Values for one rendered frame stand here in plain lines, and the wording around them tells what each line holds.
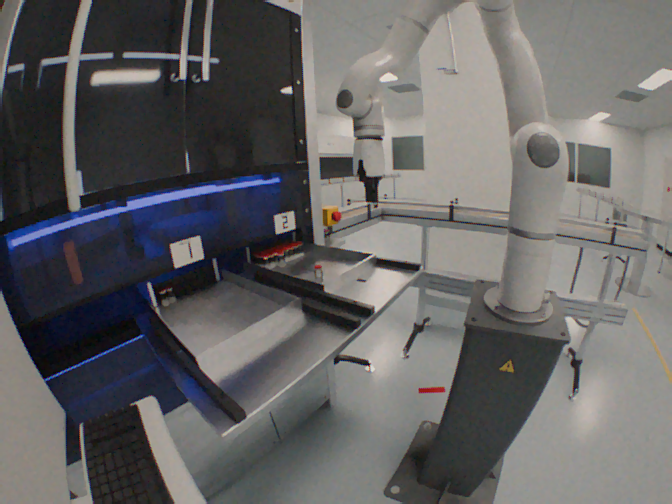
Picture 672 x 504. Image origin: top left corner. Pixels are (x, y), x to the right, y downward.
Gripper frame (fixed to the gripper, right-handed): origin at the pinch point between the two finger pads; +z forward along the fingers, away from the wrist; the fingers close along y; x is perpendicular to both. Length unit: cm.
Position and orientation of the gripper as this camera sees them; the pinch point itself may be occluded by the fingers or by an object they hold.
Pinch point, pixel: (371, 195)
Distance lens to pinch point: 73.5
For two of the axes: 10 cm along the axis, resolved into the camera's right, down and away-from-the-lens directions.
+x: 8.0, 1.4, -5.8
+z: 0.6, 9.5, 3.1
